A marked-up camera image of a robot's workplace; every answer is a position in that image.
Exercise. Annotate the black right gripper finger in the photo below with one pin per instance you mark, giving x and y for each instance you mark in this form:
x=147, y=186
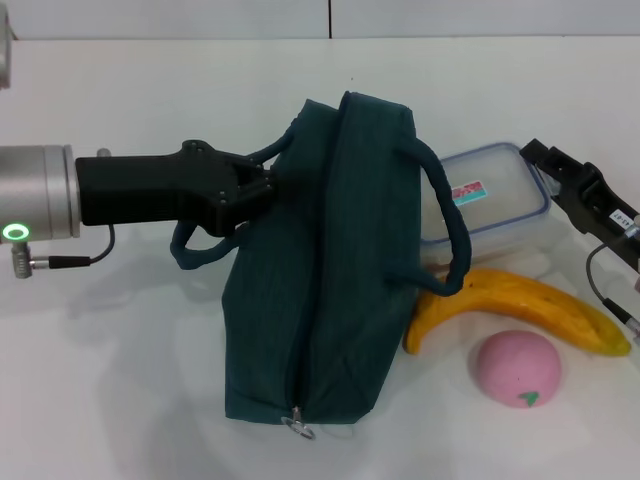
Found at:
x=547, y=159
x=570, y=205

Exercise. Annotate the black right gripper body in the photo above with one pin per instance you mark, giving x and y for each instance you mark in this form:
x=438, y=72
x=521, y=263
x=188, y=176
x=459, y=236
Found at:
x=610, y=215

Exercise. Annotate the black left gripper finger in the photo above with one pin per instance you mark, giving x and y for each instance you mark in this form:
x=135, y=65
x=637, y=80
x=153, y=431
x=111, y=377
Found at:
x=245, y=210
x=257, y=180

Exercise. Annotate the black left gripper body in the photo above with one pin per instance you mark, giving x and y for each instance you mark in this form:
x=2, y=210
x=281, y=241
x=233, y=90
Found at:
x=150, y=190

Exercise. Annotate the clear plastic food container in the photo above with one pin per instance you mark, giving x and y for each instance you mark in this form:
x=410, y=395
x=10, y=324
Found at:
x=505, y=210

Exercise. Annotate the dark teal fabric lunch bag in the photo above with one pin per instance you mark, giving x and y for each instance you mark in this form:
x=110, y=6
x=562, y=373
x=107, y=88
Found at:
x=320, y=260

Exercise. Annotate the yellow banana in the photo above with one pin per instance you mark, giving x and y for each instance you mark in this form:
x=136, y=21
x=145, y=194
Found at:
x=500, y=295

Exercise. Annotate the pink toy peach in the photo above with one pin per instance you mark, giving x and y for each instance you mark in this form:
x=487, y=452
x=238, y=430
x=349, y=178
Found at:
x=517, y=367

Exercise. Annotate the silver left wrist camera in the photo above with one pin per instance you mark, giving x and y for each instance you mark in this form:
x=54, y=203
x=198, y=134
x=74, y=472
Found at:
x=4, y=50

